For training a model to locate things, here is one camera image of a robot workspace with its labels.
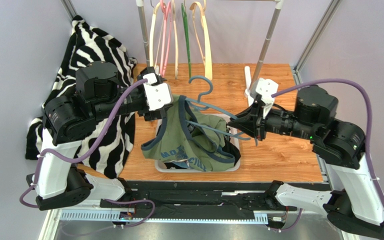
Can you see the olive green tank top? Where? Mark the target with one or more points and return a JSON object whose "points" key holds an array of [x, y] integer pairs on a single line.
{"points": [[178, 140]]}

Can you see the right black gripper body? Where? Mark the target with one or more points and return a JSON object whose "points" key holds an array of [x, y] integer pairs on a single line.
{"points": [[258, 123]]}

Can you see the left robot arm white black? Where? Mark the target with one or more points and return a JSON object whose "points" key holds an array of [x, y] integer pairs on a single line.
{"points": [[73, 128]]}

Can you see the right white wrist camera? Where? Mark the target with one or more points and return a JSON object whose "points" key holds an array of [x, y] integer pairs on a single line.
{"points": [[262, 90]]}

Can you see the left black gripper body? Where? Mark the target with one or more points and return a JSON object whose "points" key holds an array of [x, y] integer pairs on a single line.
{"points": [[153, 115]]}

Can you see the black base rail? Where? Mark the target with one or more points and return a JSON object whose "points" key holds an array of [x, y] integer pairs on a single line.
{"points": [[192, 202]]}

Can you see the zebra striped blanket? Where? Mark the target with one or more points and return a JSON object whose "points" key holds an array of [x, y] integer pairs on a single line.
{"points": [[89, 44]]}

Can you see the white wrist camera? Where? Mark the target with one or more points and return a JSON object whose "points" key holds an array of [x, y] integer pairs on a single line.
{"points": [[158, 93], [262, 90]]}

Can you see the black top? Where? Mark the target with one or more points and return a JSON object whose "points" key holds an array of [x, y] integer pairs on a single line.
{"points": [[224, 159]]}

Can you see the green plastic hanger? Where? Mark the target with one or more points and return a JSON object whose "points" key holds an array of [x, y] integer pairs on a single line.
{"points": [[186, 34]]}

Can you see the white plastic laundry basket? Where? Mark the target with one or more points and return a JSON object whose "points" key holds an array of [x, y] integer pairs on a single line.
{"points": [[161, 167]]}

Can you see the wooden hanger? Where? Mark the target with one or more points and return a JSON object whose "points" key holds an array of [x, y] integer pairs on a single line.
{"points": [[205, 51], [174, 23]]}

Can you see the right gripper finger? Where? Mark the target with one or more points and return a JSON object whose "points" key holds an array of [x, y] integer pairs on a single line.
{"points": [[247, 127], [249, 114]]}

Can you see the teal plastic hanger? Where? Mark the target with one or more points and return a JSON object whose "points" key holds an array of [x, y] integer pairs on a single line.
{"points": [[199, 105]]}

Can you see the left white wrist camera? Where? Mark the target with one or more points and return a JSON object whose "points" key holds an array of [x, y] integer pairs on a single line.
{"points": [[158, 93]]}

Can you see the pink plastic hanger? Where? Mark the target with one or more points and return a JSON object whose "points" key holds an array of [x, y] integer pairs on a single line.
{"points": [[166, 8]]}

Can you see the metal clothes rack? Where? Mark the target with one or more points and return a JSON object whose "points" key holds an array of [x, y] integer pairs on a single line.
{"points": [[248, 79]]}

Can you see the cream plastic hanger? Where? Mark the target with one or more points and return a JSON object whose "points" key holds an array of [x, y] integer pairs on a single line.
{"points": [[152, 33]]}

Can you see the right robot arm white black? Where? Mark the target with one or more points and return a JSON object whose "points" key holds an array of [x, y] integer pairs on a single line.
{"points": [[356, 207]]}

